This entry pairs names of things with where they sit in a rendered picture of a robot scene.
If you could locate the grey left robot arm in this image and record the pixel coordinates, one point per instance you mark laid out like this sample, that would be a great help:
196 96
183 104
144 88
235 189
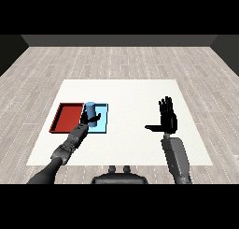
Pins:
71 141

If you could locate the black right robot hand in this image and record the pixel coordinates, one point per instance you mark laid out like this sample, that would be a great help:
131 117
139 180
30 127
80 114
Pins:
169 118

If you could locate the red shallow open box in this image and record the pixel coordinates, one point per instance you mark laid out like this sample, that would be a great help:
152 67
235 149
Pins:
67 118

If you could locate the dark grey robot body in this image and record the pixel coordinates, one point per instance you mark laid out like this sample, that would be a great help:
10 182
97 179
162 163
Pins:
119 178

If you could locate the blue can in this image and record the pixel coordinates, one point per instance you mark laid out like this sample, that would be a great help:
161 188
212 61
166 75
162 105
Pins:
91 111

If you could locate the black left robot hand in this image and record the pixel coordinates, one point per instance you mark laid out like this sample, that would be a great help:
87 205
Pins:
86 118

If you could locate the light blue shallow open box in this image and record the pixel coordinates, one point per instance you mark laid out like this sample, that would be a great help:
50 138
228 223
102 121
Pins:
101 119

